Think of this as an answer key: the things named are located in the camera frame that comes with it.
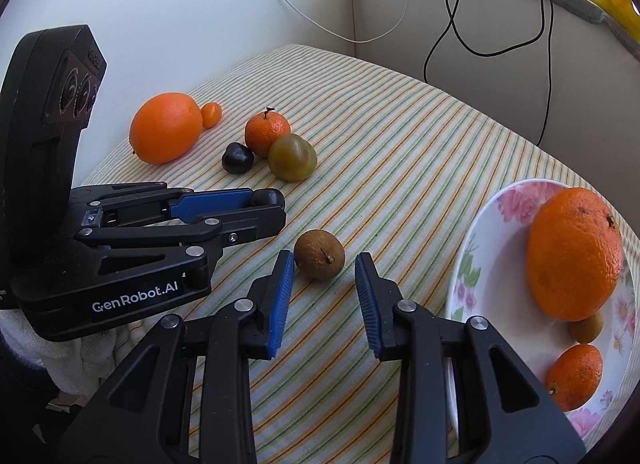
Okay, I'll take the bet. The medium mandarin orange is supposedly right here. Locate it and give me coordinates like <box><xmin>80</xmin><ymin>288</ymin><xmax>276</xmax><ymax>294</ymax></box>
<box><xmin>544</xmin><ymin>345</ymin><xmax>603</xmax><ymax>412</ymax></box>

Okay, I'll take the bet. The small brown fruit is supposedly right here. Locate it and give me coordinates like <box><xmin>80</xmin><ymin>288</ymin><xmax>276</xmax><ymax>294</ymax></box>
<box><xmin>294</xmin><ymin>230</ymin><xmax>345</xmax><ymax>282</ymax></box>
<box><xmin>567</xmin><ymin>311</ymin><xmax>604</xmax><ymax>345</ymax></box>

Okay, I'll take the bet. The small kumquat orange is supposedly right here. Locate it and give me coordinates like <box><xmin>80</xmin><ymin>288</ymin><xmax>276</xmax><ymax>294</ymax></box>
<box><xmin>201</xmin><ymin>102</ymin><xmax>222</xmax><ymax>129</ymax></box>

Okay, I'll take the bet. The dark plum left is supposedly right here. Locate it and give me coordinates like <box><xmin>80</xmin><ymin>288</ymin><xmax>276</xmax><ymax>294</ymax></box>
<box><xmin>221</xmin><ymin>142</ymin><xmax>255</xmax><ymax>175</ymax></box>

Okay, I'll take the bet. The large orange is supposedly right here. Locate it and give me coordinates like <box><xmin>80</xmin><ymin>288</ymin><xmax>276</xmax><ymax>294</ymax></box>
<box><xmin>129</xmin><ymin>92</ymin><xmax>203</xmax><ymax>165</ymax></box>

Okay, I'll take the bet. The green-brown plum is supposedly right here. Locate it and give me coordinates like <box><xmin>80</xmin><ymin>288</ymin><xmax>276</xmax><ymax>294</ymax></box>
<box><xmin>268</xmin><ymin>133</ymin><xmax>318</xmax><ymax>182</ymax></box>

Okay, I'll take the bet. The small brown fruit in bowl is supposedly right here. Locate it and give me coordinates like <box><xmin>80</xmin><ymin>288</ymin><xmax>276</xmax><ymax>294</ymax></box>
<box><xmin>567</xmin><ymin>311</ymin><xmax>604</xmax><ymax>345</ymax></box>

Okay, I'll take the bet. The mandarin with stem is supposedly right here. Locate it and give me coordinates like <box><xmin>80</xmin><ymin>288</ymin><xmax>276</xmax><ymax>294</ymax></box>
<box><xmin>244</xmin><ymin>107</ymin><xmax>291</xmax><ymax>158</ymax></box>

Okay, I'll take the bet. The white floral bowl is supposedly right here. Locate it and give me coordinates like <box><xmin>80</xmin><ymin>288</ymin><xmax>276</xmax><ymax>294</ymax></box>
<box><xmin>445</xmin><ymin>179</ymin><xmax>639</xmax><ymax>448</ymax></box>

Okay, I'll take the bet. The mandarin in bowl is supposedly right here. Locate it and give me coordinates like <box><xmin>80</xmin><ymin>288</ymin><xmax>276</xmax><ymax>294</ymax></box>
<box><xmin>526</xmin><ymin>187</ymin><xmax>624</xmax><ymax>322</ymax></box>

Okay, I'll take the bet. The striped tablecloth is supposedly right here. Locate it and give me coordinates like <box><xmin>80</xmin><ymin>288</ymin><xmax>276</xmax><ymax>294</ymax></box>
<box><xmin>79</xmin><ymin>42</ymin><xmax>640</xmax><ymax>464</ymax></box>

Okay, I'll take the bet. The yellow dish on sill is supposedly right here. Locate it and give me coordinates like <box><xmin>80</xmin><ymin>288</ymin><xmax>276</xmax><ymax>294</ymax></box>
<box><xmin>589</xmin><ymin>0</ymin><xmax>640</xmax><ymax>41</ymax></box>

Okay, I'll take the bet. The black cable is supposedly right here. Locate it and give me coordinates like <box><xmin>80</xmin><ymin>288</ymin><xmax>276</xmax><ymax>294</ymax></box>
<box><xmin>423</xmin><ymin>0</ymin><xmax>556</xmax><ymax>147</ymax></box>

